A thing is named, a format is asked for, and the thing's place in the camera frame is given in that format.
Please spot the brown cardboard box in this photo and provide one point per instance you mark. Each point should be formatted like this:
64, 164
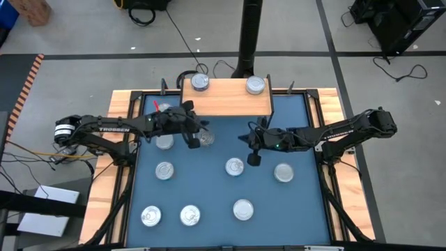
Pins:
33, 10

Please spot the white edge plate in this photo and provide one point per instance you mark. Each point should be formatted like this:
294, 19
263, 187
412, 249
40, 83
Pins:
324, 248
130, 249

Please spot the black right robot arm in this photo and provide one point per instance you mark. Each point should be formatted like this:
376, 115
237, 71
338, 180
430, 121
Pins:
334, 134

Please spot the yellow label tuna can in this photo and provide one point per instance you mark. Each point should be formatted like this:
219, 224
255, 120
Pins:
207, 138

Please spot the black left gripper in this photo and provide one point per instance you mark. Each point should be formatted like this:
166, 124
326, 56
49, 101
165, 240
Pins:
176, 120

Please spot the red strip tag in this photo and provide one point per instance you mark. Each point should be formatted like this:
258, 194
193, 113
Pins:
155, 105

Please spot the black equipment cabinet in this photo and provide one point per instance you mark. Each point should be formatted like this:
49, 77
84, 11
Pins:
400, 24

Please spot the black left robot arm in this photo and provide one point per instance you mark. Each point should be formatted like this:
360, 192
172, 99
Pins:
111, 129

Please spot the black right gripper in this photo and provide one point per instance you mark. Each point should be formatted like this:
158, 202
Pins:
266, 139

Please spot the wooden shelf black metal legs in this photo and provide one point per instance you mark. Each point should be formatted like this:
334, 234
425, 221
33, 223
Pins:
226, 101

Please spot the blue table mat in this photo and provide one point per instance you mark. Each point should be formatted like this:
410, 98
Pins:
216, 195

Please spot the white flat box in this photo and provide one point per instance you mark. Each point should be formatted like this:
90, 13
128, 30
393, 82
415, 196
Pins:
57, 195

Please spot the blue bin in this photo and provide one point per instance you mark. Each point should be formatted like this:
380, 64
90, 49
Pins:
7, 15

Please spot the hazard striped floor mat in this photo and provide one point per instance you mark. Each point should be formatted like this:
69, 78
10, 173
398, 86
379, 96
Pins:
14, 80

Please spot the black floor beam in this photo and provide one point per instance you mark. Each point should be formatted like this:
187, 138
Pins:
42, 205

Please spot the black floor box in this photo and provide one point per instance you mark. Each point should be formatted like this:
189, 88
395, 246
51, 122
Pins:
146, 3

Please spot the teal label seafood can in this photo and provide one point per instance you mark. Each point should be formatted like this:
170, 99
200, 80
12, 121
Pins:
234, 166
164, 170
165, 106

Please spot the black power adapter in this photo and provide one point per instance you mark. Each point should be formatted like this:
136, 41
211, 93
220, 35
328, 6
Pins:
68, 150

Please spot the blue label seafood can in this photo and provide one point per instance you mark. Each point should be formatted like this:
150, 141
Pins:
151, 215
200, 82
190, 215

